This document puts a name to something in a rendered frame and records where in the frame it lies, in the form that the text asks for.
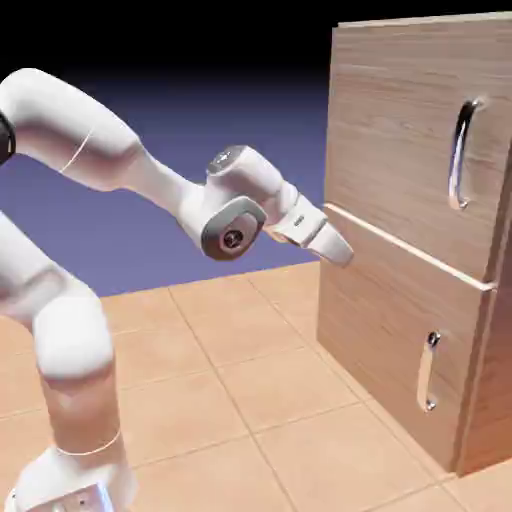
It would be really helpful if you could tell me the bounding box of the light wood cabinet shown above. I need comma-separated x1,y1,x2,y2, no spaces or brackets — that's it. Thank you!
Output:
316,10,512,478

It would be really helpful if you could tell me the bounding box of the long curved metal handle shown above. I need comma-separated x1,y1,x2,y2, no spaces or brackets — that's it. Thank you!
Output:
446,95,487,212

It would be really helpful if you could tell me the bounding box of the large wooden cabinet door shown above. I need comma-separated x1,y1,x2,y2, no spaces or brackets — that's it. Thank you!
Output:
324,17,512,284

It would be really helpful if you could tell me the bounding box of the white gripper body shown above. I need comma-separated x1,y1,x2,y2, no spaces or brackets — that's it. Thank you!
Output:
308,222,355,268

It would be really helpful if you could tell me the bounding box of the short curved metal handle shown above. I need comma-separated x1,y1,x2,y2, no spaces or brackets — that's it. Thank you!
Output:
416,330,442,413

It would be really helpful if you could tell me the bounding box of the small wooden cabinet door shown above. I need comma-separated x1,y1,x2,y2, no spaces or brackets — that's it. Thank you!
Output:
316,204,497,473

